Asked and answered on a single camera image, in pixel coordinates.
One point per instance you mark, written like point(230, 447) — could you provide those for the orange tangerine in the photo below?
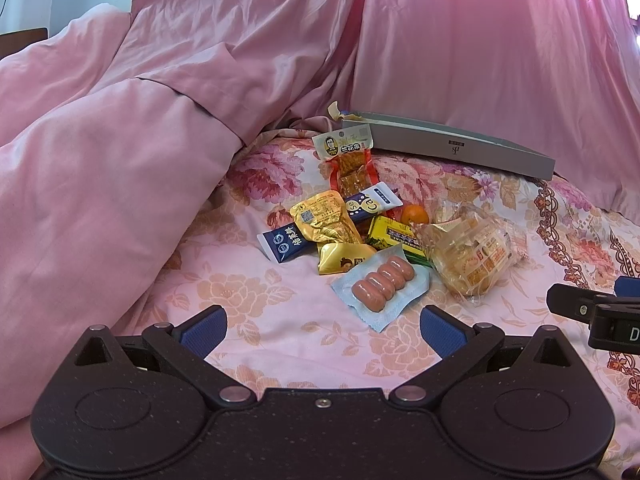
point(415, 214)

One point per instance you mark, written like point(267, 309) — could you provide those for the green and yellow packet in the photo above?
point(392, 235)

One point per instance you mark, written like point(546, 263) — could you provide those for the clear bag of biscuits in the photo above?
point(470, 255)

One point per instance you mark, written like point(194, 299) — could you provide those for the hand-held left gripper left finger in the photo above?
point(204, 331)

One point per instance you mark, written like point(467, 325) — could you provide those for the pink duvet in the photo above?
point(100, 185)

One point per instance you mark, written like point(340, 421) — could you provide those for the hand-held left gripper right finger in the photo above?
point(442, 332)

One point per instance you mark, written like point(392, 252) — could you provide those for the sausage pack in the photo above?
point(382, 280)

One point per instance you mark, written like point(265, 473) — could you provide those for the floral bed sheet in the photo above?
point(280, 310)

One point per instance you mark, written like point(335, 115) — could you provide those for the grey cardboard box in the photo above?
point(450, 152)

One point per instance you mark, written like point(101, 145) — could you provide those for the dried tofu snack packet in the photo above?
point(345, 167)

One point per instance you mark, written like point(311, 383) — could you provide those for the brown wooden furniture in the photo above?
point(20, 42)

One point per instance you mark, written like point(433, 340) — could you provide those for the large gold foil packet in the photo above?
point(320, 215)

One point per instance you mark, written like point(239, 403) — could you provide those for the small gold foil packet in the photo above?
point(340, 258)

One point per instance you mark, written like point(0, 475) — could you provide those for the beige tape strip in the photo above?
point(334, 110)

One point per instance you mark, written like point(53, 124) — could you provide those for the blue and white stick sachet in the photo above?
point(280, 246)

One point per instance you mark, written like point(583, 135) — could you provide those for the pink bed curtain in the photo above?
point(475, 35)

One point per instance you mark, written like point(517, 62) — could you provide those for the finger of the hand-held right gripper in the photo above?
point(567, 300)
point(629, 285)

